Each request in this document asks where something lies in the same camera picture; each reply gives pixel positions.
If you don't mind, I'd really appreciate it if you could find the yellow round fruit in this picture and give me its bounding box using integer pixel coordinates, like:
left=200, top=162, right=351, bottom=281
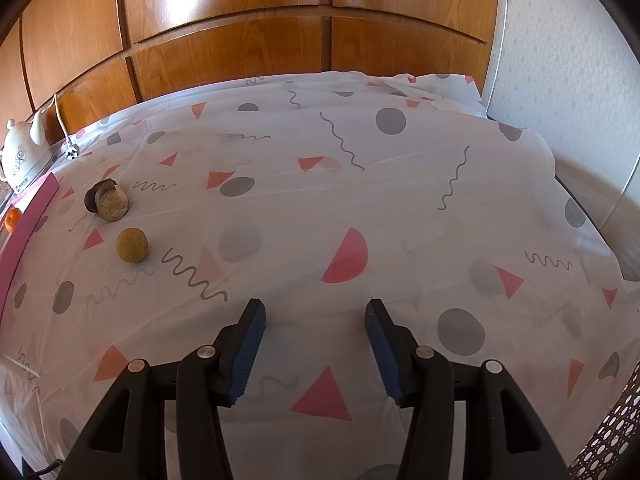
left=116, top=228, right=149, bottom=263

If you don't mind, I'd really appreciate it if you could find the dark yam chunk pale end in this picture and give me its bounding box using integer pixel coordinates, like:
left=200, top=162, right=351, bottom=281
left=98, top=185, right=129, bottom=222

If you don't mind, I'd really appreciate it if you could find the orange fruit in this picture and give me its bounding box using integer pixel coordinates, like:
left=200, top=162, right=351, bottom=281
left=3, top=206, right=23, bottom=234

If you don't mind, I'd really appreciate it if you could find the wicker chair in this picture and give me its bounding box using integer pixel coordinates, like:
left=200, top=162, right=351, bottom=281
left=568, top=365, right=640, bottom=480

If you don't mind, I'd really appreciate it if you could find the dark round root vegetable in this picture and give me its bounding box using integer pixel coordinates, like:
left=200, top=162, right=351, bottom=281
left=84, top=179, right=117, bottom=214

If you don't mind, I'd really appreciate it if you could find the pink shallow tray box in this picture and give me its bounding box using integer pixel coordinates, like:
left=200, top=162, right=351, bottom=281
left=0, top=172, right=60, bottom=310

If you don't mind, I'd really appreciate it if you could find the white ceramic electric kettle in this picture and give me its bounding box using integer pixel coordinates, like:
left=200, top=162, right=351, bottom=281
left=1, top=112, right=53, bottom=194

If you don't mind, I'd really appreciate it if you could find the patterned white tablecloth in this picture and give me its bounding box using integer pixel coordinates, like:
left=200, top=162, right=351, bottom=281
left=1, top=74, right=639, bottom=479

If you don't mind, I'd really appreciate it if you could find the white kettle power cord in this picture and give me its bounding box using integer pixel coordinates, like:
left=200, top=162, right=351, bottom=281
left=46, top=92, right=82, bottom=161

